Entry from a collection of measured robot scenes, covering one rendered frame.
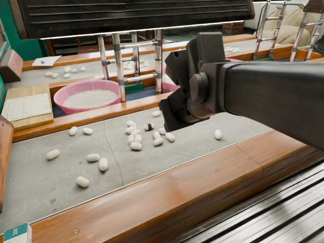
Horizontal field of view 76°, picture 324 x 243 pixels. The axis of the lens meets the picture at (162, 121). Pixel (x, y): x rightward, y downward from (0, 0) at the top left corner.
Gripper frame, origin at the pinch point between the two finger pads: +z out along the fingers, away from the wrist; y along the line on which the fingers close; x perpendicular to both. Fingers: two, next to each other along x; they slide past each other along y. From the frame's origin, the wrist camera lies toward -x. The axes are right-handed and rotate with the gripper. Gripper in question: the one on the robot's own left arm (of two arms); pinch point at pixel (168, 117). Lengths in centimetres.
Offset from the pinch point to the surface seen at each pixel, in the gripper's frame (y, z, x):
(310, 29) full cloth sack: -421, 186, -104
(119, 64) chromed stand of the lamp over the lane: 2.6, 20.0, -23.3
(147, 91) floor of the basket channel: -16, 52, -20
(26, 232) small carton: 32.8, -3.4, 12.3
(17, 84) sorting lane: 40, 65, -39
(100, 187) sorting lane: 19.4, 5.3, 10.8
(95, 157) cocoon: 18.4, 11.0, 3.9
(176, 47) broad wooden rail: -57, 77, -53
